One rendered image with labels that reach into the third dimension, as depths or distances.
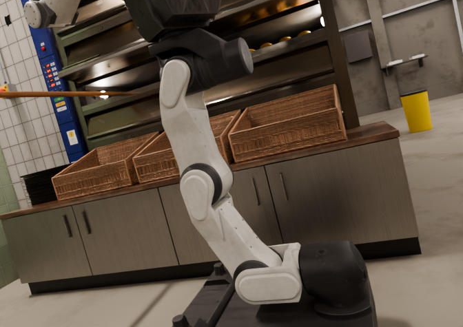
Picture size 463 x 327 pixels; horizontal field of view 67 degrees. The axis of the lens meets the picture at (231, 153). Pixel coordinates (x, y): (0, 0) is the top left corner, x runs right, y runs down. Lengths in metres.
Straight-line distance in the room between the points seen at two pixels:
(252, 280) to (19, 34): 2.66
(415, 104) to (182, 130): 4.69
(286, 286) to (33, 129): 2.53
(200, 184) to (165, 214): 0.91
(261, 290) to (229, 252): 0.15
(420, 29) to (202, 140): 10.64
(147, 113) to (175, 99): 1.45
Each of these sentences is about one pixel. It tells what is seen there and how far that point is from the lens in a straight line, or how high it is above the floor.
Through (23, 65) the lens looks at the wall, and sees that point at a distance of 3.21.
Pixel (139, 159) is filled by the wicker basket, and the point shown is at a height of 0.72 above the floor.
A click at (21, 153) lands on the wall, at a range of 3.32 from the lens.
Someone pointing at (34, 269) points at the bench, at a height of 0.19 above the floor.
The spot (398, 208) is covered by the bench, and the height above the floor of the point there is 0.24.
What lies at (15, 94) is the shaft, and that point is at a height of 1.18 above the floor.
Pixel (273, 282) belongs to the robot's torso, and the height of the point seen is 0.30.
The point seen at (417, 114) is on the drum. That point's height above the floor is 0.25.
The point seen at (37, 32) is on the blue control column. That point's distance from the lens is 3.07.
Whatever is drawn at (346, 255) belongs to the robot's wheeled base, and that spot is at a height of 0.33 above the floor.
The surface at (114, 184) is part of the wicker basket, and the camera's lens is 2.13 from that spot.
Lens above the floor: 0.78
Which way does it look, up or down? 5 degrees down
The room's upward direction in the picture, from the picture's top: 14 degrees counter-clockwise
